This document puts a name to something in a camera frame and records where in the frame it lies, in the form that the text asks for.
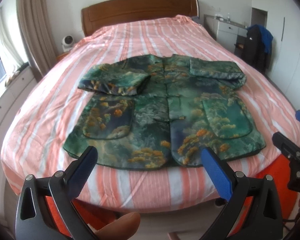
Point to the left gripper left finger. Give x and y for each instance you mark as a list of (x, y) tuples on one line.
[(33, 218)]

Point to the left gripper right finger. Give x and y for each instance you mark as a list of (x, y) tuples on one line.
[(234, 187)]

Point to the green patterned silk jacket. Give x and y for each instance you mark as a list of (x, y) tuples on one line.
[(147, 112)]

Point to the black and blue hanging clothes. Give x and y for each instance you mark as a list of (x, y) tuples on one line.
[(257, 47)]

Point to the person's left hand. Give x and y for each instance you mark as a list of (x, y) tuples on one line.
[(122, 228)]

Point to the white dresser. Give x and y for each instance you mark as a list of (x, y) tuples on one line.
[(228, 34)]

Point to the white window cabinet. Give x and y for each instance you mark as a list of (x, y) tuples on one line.
[(12, 97)]

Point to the wooden nightstand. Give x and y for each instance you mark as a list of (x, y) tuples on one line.
[(62, 56)]

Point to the wooden headboard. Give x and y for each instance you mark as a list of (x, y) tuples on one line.
[(114, 12)]

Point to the small white fan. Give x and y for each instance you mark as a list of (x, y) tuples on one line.
[(67, 43)]

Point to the beige curtain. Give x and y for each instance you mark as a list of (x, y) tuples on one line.
[(37, 35)]

